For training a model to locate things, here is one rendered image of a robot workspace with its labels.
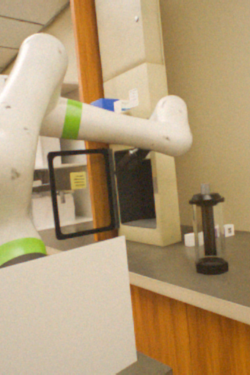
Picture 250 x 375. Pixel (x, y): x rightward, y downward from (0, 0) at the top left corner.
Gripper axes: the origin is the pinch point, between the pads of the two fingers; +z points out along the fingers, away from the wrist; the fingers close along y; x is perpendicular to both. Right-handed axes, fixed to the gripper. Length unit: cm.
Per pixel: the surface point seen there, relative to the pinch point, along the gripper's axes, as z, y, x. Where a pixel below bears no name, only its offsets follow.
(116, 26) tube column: -26, -25, -55
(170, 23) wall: -25, -70, -58
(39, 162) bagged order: 98, -27, -66
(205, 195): -34.3, 13.4, 29.8
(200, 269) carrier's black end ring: -21, 20, 47
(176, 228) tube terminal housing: 7.6, -9.8, 32.1
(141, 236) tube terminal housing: 20.7, -2.1, 25.8
